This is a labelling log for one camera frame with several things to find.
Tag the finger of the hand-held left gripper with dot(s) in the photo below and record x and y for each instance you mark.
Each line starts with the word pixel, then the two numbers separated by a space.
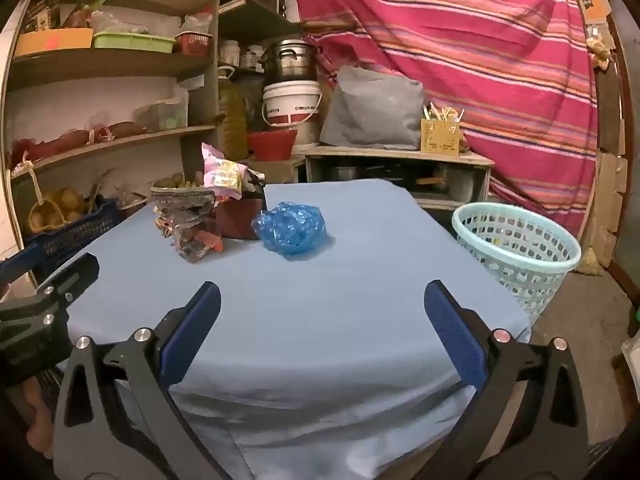
pixel 17 265
pixel 75 272

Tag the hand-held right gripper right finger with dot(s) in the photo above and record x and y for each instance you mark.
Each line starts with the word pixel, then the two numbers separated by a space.
pixel 452 332

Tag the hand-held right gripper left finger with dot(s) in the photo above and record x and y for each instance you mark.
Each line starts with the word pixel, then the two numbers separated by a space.
pixel 192 330

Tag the orange wrapper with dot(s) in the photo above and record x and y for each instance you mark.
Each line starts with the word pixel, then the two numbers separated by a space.
pixel 209 241

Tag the light blue plastic basket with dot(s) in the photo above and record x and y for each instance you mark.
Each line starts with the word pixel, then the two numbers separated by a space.
pixel 520 260

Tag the silver foil wrapper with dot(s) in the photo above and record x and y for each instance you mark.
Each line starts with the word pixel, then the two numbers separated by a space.
pixel 180 215

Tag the blue plastic bag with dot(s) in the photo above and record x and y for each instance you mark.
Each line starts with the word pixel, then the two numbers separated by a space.
pixel 290 227

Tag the black wrapper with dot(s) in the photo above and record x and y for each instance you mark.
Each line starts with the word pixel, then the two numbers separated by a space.
pixel 255 182

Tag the person's left hand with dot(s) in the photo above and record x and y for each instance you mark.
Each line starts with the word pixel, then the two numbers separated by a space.
pixel 39 410

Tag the blue plastic crate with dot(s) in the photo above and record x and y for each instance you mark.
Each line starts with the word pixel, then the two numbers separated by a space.
pixel 75 237

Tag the yellow mesh bag of potatoes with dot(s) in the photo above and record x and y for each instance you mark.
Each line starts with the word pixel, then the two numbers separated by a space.
pixel 57 210

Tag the light blue tablecloth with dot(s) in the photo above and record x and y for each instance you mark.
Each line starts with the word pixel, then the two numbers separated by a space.
pixel 310 320

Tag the red mesh bag of sweet potatoes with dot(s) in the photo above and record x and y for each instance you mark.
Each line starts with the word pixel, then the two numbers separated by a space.
pixel 75 137

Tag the clear plastic container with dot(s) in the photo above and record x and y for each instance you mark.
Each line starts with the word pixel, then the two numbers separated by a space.
pixel 165 115

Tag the low wooden cabinet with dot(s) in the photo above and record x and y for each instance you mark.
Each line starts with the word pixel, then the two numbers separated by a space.
pixel 400 156

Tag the yellow utensil holder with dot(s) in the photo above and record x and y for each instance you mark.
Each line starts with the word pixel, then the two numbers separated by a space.
pixel 440 137

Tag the red plastic basin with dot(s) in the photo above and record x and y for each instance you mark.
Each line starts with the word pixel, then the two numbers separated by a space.
pixel 271 145

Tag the large yellow oil bottle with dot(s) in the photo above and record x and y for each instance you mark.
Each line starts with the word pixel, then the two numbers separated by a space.
pixel 232 120

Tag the wooden shelf unit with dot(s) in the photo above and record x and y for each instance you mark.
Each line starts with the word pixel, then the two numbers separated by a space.
pixel 115 62

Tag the bunch of wooden utensils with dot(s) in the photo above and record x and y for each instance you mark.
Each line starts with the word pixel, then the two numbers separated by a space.
pixel 442 112

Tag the orange box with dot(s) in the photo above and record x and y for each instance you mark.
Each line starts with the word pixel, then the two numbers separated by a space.
pixel 52 41

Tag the grey fabric bag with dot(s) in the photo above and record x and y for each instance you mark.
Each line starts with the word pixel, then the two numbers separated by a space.
pixel 375 110

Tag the green plastic tray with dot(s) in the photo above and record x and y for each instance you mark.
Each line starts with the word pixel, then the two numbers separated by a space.
pixel 132 41

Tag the white plastic bucket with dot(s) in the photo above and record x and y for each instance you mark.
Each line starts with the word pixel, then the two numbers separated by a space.
pixel 292 102

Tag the small red basket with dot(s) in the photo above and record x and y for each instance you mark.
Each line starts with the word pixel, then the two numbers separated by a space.
pixel 195 44

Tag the row of jars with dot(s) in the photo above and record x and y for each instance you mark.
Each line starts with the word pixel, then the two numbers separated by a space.
pixel 240 55

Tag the red striped cloth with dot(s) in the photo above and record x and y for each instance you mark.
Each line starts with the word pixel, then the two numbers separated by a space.
pixel 475 50

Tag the steel cooking pot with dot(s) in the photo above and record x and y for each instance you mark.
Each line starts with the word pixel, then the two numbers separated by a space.
pixel 290 62

